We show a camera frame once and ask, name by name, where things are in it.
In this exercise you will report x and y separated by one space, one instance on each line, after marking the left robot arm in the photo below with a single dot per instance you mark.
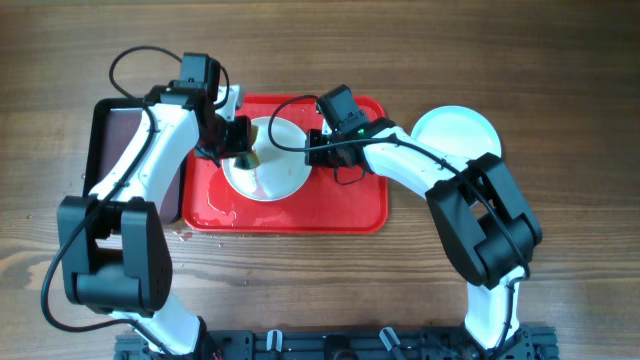
113 266

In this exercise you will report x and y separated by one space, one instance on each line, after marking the black water tray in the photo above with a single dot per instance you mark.
114 123

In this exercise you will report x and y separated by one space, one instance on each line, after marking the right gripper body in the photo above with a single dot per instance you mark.
325 157

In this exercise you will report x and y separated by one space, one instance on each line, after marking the light blue plate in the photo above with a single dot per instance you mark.
458 131

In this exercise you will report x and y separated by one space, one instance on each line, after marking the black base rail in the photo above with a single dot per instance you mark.
529 342

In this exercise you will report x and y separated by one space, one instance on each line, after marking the green scrubbing sponge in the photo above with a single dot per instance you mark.
249 160

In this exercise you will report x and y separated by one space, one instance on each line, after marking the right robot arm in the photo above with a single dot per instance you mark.
452 158

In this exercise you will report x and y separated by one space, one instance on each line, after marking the red plastic tray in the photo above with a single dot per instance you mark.
343 201

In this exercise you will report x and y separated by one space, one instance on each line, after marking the white plate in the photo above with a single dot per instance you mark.
279 175

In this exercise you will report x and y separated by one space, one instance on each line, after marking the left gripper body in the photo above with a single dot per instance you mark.
224 144

